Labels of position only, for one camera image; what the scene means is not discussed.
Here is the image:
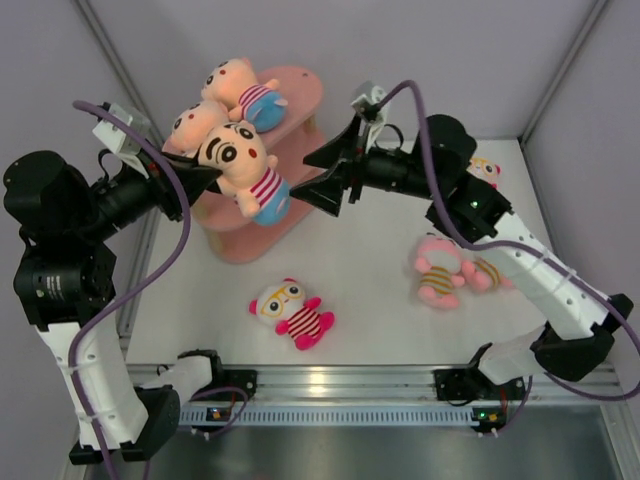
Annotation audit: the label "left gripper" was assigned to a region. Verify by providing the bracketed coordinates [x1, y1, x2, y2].
[71, 138, 220, 242]

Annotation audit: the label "pink frog toy striped shirt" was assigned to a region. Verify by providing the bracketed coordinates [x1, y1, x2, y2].
[413, 233, 465, 310]

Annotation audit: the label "black-haired boy doll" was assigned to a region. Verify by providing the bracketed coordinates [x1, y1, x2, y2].
[196, 121, 290, 226]

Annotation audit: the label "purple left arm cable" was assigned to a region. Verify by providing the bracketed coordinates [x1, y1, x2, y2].
[67, 99, 251, 480]

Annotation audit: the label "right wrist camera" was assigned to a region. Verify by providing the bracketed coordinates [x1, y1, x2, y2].
[350, 80, 387, 124]

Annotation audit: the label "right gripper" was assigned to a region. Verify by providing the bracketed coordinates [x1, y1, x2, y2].
[289, 115, 443, 219]

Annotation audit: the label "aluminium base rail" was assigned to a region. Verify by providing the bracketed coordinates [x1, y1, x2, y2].
[128, 363, 622, 404]

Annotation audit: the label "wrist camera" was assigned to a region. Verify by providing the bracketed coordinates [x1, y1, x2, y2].
[92, 103, 151, 177]
[350, 80, 387, 124]

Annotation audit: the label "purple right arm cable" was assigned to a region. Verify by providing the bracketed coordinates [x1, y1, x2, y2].
[377, 79, 640, 436]

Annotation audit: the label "white panda toy yellow glasses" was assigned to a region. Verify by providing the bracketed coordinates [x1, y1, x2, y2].
[248, 278, 336, 351]

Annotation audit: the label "white slotted cable duct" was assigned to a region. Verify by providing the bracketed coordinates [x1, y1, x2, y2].
[179, 405, 501, 428]

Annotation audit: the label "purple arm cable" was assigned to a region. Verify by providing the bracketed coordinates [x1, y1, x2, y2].
[67, 99, 251, 480]
[377, 79, 640, 436]

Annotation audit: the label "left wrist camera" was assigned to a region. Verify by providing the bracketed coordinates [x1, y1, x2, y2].
[92, 103, 151, 177]

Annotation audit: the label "pink wooden shelf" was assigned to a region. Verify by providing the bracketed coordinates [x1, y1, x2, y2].
[163, 66, 324, 263]

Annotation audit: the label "peach pig toy blue shorts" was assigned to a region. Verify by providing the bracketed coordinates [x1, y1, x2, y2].
[200, 55, 292, 133]

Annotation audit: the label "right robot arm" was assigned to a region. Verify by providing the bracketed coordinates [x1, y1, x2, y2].
[291, 114, 634, 397]

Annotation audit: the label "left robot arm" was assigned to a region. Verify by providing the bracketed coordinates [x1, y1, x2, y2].
[3, 150, 226, 465]

